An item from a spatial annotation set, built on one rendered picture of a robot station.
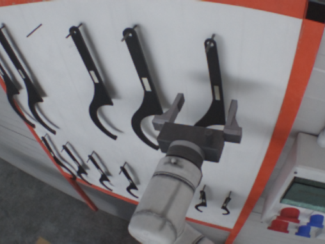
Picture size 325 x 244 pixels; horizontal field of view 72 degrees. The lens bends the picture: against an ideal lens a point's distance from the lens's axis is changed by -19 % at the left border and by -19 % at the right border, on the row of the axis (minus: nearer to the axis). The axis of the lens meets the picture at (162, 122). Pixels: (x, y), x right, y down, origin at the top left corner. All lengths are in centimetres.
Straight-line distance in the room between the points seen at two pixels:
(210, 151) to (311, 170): 41
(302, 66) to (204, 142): 32
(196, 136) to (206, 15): 29
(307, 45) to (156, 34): 40
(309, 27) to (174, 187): 45
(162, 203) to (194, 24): 43
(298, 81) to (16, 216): 325
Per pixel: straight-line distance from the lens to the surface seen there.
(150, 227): 44
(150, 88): 80
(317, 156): 86
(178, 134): 55
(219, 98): 74
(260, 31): 64
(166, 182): 47
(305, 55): 65
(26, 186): 354
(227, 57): 70
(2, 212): 360
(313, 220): 109
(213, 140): 52
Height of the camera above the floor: 259
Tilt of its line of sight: 49 degrees down
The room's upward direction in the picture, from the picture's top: 9 degrees counter-clockwise
